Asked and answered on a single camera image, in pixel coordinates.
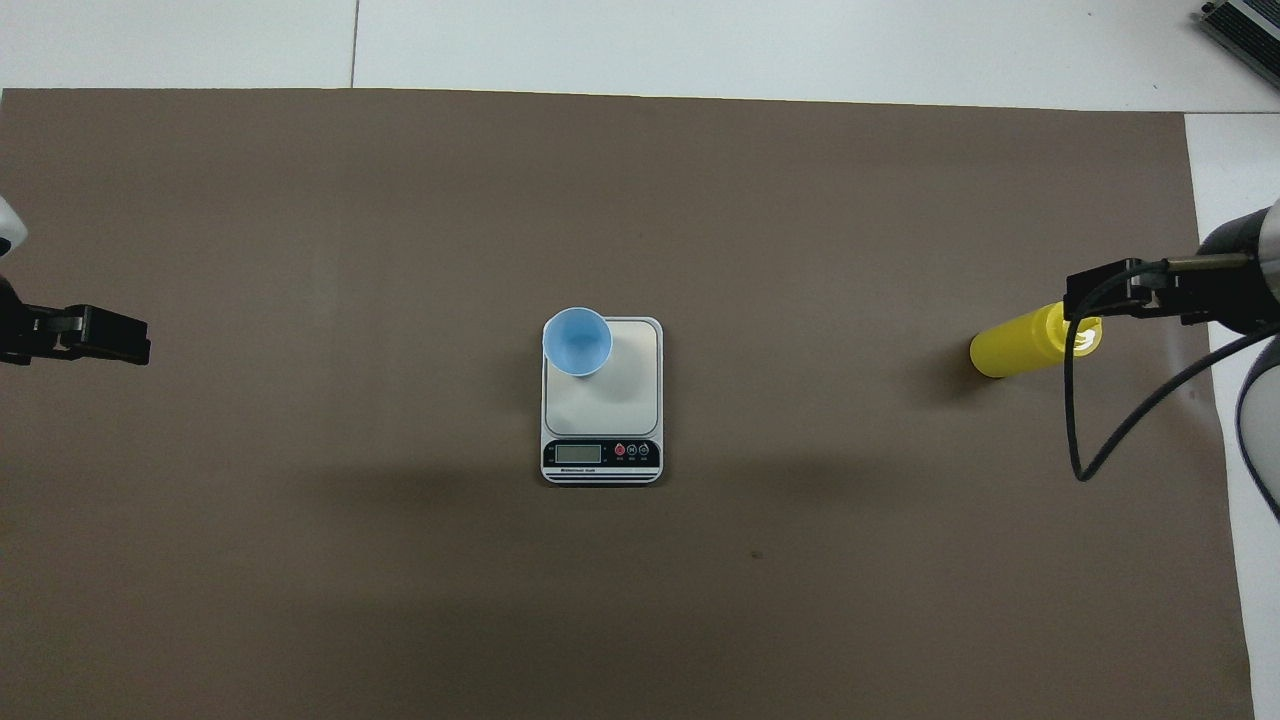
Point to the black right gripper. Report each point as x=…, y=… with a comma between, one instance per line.
x=1230, y=295

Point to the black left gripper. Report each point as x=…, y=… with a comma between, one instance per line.
x=12, y=330

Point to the yellow squeeze bottle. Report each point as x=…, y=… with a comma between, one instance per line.
x=1015, y=345

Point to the light blue plastic cup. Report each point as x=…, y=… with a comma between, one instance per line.
x=577, y=340

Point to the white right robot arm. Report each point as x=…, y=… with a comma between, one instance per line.
x=1270, y=250

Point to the silver digital kitchen scale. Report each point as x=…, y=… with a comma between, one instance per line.
x=600, y=440

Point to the grey ribbed metal device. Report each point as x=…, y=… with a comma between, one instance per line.
x=1250, y=25

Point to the brown paper mat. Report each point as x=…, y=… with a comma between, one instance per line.
x=400, y=600

